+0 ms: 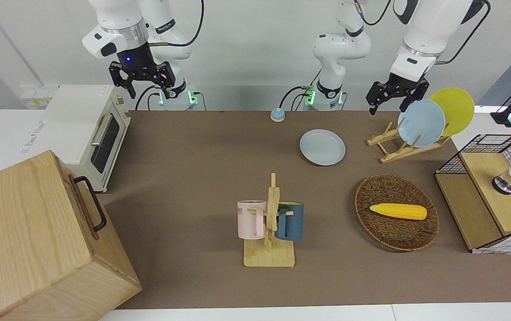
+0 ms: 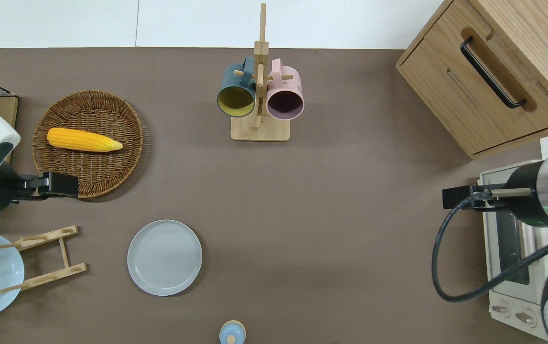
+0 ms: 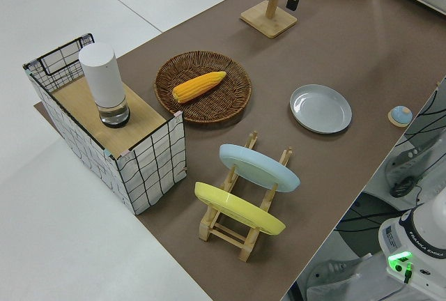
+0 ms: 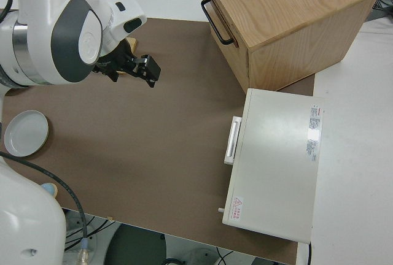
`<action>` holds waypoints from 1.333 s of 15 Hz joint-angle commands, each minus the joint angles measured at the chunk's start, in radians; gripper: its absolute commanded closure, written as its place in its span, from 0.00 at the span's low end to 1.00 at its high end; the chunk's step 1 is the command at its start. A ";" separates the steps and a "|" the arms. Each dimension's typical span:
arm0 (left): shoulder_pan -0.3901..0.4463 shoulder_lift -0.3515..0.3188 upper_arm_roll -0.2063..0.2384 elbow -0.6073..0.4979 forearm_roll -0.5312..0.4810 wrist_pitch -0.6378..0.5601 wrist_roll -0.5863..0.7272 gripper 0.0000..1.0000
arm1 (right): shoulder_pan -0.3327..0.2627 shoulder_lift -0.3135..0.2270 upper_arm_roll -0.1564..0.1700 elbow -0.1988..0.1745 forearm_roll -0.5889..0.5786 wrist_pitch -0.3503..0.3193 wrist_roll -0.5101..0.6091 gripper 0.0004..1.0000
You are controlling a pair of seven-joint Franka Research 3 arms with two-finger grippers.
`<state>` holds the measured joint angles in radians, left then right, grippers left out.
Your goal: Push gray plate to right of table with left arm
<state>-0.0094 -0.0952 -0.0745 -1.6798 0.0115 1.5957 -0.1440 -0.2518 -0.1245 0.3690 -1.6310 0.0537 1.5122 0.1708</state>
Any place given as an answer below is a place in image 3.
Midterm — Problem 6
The gray round plate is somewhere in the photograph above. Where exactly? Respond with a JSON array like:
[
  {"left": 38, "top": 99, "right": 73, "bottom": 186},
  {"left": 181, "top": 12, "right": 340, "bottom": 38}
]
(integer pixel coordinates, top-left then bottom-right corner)
[{"left": 289, "top": 84, "right": 353, "bottom": 135}]

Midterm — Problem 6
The light blue plate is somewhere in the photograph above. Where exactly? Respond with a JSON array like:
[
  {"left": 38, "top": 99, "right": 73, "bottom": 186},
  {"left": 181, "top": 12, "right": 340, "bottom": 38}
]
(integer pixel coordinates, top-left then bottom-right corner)
[{"left": 219, "top": 144, "right": 301, "bottom": 194}]

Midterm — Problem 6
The yellow plate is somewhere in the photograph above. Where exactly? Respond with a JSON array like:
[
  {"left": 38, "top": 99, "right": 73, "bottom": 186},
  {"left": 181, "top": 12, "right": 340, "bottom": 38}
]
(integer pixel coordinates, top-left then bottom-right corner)
[{"left": 194, "top": 181, "right": 287, "bottom": 236}]

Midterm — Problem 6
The wooden mug tree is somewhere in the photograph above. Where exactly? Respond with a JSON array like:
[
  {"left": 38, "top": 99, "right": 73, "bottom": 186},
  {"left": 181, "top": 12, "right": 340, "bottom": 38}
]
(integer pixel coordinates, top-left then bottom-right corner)
[{"left": 239, "top": 0, "right": 298, "bottom": 40}]

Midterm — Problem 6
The brown table mat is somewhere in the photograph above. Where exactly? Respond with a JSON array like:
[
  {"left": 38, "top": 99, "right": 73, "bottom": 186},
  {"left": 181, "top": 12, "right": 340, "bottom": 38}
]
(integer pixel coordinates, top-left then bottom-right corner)
[{"left": 33, "top": 0, "right": 446, "bottom": 301}]

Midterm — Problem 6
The brown wicker basket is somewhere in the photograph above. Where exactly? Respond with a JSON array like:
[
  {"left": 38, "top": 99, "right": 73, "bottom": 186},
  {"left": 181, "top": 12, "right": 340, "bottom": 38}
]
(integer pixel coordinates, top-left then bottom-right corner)
[{"left": 153, "top": 49, "right": 253, "bottom": 126}]

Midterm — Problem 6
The yellow corn cob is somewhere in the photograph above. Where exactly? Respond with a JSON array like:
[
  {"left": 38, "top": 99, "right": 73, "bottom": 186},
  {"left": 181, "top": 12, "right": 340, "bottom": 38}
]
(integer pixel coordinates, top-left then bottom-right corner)
[{"left": 172, "top": 70, "right": 228, "bottom": 104}]

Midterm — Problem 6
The blue bell on wooden base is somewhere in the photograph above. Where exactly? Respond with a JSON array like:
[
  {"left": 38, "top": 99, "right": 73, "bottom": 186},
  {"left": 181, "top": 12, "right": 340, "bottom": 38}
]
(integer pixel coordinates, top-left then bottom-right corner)
[{"left": 387, "top": 105, "right": 413, "bottom": 128}]

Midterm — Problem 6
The grid-patterned box with wooden shelf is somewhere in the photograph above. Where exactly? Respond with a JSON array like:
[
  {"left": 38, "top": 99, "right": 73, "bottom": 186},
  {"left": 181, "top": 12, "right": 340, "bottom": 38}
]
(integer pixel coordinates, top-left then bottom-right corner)
[{"left": 23, "top": 32, "right": 187, "bottom": 216}]

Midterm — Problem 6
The wooden dish rack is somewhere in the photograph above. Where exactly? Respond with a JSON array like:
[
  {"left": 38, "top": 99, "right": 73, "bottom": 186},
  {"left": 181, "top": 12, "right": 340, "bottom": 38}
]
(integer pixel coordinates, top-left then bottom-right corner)
[{"left": 198, "top": 130, "right": 293, "bottom": 263}]

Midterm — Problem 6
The black cable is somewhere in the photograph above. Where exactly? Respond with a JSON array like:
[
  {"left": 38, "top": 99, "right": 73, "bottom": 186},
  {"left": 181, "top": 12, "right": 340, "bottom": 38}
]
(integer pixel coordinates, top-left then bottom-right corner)
[{"left": 403, "top": 86, "right": 446, "bottom": 162}]

